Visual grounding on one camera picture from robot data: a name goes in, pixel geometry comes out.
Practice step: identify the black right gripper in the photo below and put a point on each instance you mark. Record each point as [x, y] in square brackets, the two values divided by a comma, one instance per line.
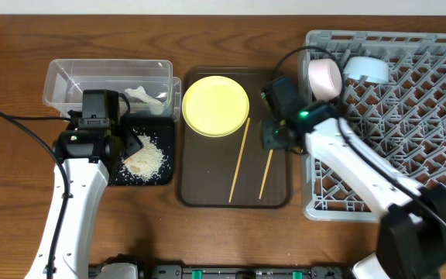
[271, 136]

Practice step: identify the wooden chopstick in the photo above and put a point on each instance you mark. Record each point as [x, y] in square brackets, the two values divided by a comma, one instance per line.
[238, 164]
[265, 174]

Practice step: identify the pink plastic bowl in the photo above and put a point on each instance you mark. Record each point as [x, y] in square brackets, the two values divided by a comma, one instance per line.
[324, 79]

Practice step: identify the light blue bowl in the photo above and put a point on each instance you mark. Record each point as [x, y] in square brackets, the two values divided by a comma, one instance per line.
[375, 70]

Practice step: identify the white tissue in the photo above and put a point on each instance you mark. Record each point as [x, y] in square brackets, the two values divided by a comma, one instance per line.
[155, 105]

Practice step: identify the rice pile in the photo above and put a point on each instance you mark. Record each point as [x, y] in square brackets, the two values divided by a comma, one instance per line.
[145, 164]

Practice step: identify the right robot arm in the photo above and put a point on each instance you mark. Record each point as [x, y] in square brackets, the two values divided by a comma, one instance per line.
[412, 218]

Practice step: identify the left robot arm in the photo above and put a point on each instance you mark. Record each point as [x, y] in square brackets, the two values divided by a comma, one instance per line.
[87, 153]

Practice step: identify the clear plastic waste bin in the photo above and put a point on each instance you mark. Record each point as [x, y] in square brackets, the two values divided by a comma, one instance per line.
[67, 79]

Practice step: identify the grey plastic dishwasher rack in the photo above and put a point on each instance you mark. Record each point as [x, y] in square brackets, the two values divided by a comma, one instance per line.
[403, 120]

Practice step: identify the dark brown serving tray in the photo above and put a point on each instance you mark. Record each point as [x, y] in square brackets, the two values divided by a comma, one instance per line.
[207, 165]

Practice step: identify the yellow plastic plate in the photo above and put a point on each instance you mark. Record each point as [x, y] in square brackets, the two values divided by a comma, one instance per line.
[215, 106]

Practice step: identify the black plastic tray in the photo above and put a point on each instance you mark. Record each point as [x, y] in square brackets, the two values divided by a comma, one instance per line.
[161, 130]

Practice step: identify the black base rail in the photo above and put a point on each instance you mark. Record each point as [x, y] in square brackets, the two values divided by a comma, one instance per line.
[179, 270]

